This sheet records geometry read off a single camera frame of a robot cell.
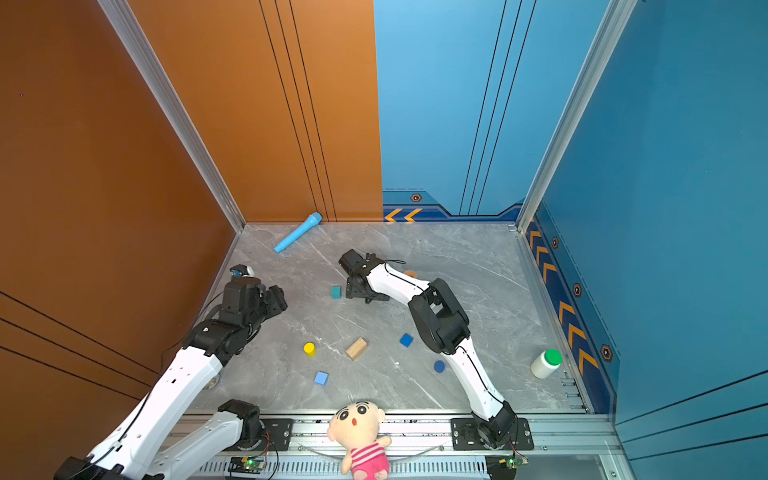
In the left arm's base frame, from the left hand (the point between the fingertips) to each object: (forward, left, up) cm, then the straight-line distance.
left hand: (274, 291), depth 80 cm
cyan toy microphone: (+44, +1, -15) cm, 46 cm away
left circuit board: (-36, +1, -19) cm, 41 cm away
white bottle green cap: (-15, -72, -9) cm, 74 cm away
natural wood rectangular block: (-9, -22, -15) cm, 28 cm away
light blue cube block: (-17, -12, -17) cm, 27 cm away
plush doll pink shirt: (-30, -24, -10) cm, 39 cm away
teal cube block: (+10, -13, -16) cm, 23 cm away
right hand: (+11, -22, -18) cm, 30 cm away
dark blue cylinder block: (-13, -45, -17) cm, 50 cm away
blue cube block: (-5, -36, -17) cm, 40 cm away
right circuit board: (-35, -61, -17) cm, 73 cm away
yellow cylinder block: (-10, -8, -15) cm, 20 cm away
